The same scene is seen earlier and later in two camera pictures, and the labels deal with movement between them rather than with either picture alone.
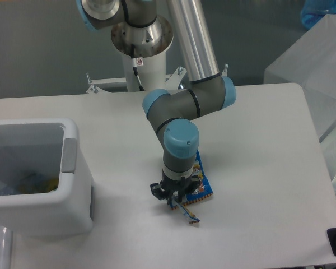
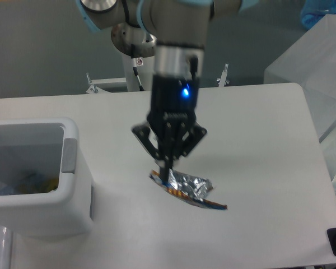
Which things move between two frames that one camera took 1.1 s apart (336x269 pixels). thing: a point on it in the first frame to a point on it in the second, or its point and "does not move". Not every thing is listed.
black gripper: [163, 191] to [172, 106]
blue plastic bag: [313, 11] does not move
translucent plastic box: [318, 62] does not move
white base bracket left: [94, 89] does not move
